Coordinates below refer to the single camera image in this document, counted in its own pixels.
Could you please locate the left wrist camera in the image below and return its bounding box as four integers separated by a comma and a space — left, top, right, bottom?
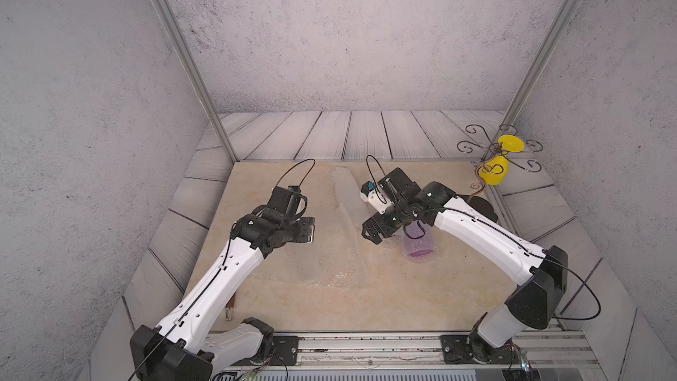
267, 185, 308, 220

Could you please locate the right aluminium corner post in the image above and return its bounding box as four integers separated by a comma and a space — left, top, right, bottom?
499, 0, 581, 134

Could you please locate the aluminium rail frame front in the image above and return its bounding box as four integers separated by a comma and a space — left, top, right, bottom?
138, 329, 604, 381

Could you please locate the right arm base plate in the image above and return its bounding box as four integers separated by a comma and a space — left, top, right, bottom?
439, 334, 518, 365

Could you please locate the clear bubble wrapped vase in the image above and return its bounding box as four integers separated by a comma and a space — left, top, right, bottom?
333, 167, 371, 238

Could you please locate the aluminium corner post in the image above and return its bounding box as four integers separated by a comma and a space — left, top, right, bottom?
151, 0, 239, 163
499, 0, 581, 134

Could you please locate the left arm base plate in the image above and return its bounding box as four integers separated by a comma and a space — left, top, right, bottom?
264, 335, 300, 367

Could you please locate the black wire glass stand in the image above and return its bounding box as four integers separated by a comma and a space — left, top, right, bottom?
457, 123, 543, 223

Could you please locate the purple bubble wrapped vase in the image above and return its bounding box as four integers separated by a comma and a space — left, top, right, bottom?
402, 222, 437, 261

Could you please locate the yellow plastic wine glass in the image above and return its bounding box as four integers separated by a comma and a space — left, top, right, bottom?
476, 135, 525, 185

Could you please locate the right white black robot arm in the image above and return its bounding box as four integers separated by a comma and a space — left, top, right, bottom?
360, 168, 568, 359

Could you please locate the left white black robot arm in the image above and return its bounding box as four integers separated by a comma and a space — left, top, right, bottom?
130, 206, 315, 380

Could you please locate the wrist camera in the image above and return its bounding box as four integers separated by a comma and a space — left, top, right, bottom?
267, 185, 308, 220
360, 181, 392, 214

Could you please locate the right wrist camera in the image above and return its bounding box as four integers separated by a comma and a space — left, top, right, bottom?
360, 181, 392, 214

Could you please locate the left aluminium corner post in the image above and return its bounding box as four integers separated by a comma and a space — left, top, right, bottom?
151, 0, 239, 163

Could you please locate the metal scraper wooden handle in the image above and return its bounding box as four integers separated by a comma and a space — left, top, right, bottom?
224, 296, 236, 321

